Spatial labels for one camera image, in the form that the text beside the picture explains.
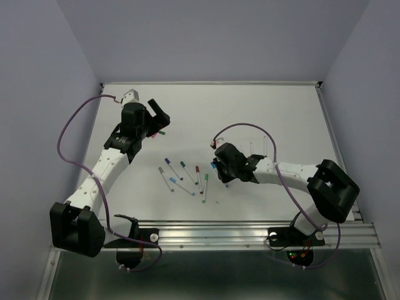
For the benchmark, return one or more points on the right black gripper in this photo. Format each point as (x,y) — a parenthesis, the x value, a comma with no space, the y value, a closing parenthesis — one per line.
(224,178)

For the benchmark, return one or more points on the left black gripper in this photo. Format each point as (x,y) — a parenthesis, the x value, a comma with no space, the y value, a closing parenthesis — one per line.
(162,119)

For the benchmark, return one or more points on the black cap pen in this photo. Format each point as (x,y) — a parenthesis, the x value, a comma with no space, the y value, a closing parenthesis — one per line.
(265,146)

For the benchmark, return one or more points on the dark red cap pen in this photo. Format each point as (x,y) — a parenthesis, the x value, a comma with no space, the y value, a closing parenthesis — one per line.
(199,180)

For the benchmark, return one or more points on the purple cap pen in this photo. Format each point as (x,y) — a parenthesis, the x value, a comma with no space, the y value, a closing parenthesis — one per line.
(173,169)

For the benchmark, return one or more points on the light blue cap pen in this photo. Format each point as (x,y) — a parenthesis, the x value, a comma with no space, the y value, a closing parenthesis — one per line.
(174,181)

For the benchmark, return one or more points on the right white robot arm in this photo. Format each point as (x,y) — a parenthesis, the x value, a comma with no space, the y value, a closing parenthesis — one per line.
(322,192)

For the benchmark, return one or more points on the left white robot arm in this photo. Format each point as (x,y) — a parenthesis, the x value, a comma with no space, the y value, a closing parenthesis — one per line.
(82,223)

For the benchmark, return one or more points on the grey cap pen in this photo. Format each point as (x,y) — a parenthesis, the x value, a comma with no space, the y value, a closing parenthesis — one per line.
(166,180)

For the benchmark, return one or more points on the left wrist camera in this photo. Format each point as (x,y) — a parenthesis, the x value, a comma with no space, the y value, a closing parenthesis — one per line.
(131,96)

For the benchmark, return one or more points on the aluminium front rail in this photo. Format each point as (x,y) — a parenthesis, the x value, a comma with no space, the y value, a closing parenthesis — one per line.
(244,236)

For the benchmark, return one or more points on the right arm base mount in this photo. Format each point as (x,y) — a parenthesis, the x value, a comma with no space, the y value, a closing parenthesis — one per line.
(298,246)

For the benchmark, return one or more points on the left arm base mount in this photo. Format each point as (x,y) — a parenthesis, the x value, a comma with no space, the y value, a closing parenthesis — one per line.
(126,233)

